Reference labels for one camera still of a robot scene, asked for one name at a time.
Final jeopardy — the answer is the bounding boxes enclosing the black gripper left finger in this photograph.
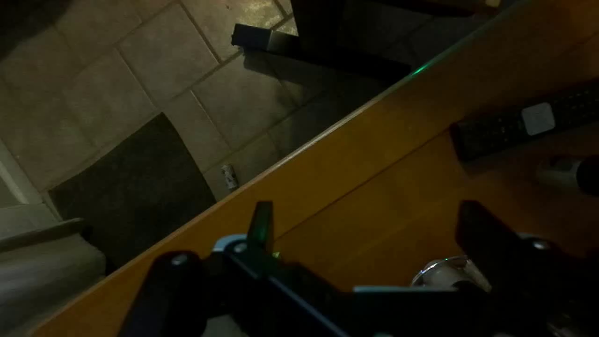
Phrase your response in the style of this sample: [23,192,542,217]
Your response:
[119,198,302,337]

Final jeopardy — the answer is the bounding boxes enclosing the black remote control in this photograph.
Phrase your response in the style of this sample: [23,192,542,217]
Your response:
[450,78,599,164]

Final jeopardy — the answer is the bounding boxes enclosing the small grey floor object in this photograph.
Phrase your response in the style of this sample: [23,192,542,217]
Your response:
[220,161,244,192]

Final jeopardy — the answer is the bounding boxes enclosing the dark floor mat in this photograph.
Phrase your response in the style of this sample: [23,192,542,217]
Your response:
[48,110,220,273]

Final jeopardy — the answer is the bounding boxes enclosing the black metal stand leg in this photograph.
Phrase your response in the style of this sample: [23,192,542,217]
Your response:
[231,0,503,84]

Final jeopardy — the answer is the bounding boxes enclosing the white spice bottle black cap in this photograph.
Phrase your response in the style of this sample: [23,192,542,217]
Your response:
[534,153,599,198]

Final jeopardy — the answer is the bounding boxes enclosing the white plastic bin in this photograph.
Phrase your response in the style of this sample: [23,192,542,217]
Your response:
[0,198,109,337]

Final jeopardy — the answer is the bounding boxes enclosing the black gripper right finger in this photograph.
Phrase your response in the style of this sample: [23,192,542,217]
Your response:
[456,198,599,337]

